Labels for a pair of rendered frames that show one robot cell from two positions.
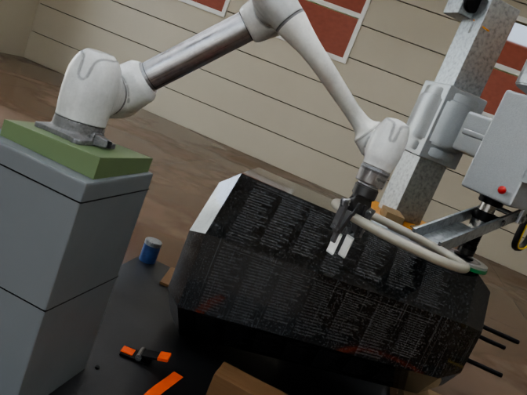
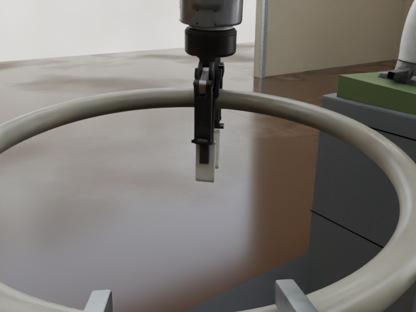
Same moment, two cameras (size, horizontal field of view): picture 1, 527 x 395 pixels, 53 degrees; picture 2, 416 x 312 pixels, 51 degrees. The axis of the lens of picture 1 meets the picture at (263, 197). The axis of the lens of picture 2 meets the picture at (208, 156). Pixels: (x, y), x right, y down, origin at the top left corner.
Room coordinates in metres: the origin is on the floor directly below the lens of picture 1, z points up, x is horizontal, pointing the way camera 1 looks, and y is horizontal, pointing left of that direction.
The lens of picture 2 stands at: (2.06, -0.75, 1.10)
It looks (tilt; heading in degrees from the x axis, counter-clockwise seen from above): 20 degrees down; 134
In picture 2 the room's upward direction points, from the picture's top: straight up
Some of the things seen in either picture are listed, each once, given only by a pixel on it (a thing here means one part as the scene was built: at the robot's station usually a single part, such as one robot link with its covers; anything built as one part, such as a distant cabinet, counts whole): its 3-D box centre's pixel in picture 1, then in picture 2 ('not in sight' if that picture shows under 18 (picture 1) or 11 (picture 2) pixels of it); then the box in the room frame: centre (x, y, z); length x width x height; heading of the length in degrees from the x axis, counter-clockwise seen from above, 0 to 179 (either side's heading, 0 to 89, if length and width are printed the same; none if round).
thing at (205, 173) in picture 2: (346, 246); (205, 161); (1.61, -0.29, 0.85); 0.03 x 0.01 x 0.07; 35
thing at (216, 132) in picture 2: (334, 242); (210, 148); (1.58, -0.25, 0.85); 0.03 x 0.01 x 0.07; 35
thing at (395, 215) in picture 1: (391, 215); not in sight; (2.86, -0.68, 0.81); 0.20 x 0.10 x 0.05; 178
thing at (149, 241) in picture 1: (150, 250); not in sight; (2.92, 0.49, 0.08); 0.10 x 0.10 x 0.13
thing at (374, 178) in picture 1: (372, 176); (211, 5); (1.61, -0.28, 1.08); 0.09 x 0.09 x 0.06
